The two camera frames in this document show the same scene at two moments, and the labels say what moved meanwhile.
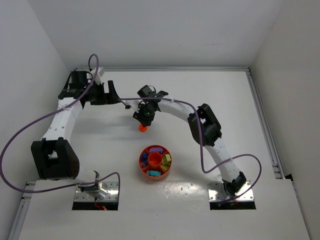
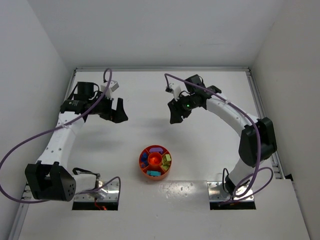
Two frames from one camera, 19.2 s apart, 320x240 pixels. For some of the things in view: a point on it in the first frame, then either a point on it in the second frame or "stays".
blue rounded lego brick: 144,157 stays
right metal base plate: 217,192 stays
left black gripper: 105,93 → 110,110
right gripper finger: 137,116 → 175,116
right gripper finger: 147,121 → 186,113
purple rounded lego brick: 156,149 stays
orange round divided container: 155,162 stays
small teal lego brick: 155,173 stays
